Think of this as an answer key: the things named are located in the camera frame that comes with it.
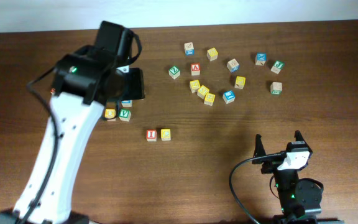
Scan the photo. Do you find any red I block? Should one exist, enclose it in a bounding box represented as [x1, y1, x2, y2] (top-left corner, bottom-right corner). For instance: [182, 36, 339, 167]
[146, 129, 157, 142]

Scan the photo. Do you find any yellow C block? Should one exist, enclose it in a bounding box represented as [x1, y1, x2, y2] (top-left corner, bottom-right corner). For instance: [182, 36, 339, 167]
[161, 129, 172, 141]

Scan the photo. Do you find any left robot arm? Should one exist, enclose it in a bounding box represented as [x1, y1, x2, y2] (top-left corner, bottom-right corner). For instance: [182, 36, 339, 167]
[0, 21, 145, 224]

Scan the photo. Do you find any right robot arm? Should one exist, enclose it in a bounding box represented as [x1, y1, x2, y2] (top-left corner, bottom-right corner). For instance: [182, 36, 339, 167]
[252, 131, 324, 223]

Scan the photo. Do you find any blue P block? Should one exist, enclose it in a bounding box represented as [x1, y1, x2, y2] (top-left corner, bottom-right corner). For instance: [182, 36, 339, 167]
[121, 100, 132, 108]

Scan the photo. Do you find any green V block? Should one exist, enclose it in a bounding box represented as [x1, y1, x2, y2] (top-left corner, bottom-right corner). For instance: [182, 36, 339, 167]
[119, 109, 132, 122]

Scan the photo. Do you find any yellow O block centre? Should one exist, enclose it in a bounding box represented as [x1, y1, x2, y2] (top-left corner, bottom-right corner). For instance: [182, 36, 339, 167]
[104, 108, 117, 121]

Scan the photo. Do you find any green Z block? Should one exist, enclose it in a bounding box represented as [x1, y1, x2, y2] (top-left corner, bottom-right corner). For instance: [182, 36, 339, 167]
[168, 66, 181, 79]

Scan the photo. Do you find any plain green-sided block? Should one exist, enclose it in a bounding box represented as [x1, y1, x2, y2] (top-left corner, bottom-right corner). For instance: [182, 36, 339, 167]
[270, 82, 282, 95]

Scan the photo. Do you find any yellow S block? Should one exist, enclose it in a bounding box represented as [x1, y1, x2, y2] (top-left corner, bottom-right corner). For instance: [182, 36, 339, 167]
[190, 80, 201, 93]

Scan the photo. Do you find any blue E block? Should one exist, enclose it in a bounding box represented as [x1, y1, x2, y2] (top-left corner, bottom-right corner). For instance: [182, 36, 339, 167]
[223, 90, 236, 104]

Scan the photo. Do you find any red A block right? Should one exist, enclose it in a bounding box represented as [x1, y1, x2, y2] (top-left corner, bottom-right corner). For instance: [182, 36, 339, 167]
[191, 63, 201, 76]

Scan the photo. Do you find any plain blue-sided block top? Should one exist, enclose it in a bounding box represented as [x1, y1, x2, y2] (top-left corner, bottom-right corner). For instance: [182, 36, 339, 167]
[184, 42, 195, 55]

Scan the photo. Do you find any plain blue-sided block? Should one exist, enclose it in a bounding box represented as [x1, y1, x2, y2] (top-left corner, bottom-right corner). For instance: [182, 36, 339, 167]
[227, 59, 239, 73]
[184, 42, 195, 55]

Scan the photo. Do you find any yellow block middle cluster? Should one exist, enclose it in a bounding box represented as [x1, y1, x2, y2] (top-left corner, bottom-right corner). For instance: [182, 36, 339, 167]
[197, 85, 209, 99]

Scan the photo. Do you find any yellow block cluster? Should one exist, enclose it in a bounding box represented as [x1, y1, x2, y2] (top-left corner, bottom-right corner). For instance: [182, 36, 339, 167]
[204, 93, 216, 106]
[197, 85, 209, 99]

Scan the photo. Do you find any yellow block lower cluster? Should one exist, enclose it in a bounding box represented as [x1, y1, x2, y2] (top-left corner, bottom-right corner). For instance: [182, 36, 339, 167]
[204, 93, 216, 106]

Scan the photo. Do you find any green J block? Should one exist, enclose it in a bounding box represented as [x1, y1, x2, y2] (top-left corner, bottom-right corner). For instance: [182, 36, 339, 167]
[271, 60, 285, 74]

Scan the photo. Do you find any yellow block top right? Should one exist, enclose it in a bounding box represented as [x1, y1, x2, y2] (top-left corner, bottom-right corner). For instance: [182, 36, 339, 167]
[206, 47, 218, 61]

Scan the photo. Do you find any blue K block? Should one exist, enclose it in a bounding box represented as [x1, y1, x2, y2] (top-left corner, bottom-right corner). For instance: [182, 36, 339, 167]
[255, 53, 267, 65]

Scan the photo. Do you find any plain blue-sided block right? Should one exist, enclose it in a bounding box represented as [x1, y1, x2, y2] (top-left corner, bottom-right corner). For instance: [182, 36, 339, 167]
[227, 59, 239, 73]

